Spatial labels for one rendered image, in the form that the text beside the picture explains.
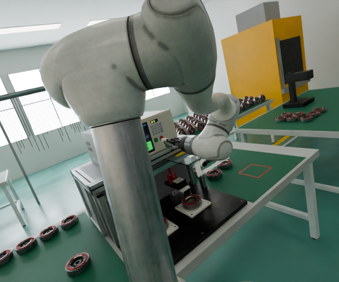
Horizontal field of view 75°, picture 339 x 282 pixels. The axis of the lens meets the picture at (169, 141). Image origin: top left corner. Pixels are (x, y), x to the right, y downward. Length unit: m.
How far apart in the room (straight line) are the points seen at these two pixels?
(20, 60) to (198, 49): 7.23
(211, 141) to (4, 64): 6.97
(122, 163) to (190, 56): 0.22
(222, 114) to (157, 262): 0.58
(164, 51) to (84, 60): 0.13
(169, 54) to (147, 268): 0.39
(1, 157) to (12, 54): 2.75
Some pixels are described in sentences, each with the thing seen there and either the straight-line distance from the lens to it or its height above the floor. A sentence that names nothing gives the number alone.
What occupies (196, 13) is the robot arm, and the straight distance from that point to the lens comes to 0.37.
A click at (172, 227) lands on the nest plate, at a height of 0.78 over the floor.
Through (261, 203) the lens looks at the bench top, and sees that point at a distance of 1.34.
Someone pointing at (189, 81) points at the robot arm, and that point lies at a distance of 0.43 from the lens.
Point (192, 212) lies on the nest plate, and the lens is 1.26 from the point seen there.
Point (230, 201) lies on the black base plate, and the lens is 1.30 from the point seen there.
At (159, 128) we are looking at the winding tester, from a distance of 1.25.
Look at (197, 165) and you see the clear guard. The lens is 1.12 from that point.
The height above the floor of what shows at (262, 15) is 2.10.
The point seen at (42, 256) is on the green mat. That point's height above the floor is 0.75.
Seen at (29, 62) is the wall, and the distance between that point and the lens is 7.52.
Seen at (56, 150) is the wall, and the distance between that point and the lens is 7.44.
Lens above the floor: 1.48
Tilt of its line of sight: 15 degrees down
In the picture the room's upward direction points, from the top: 16 degrees counter-clockwise
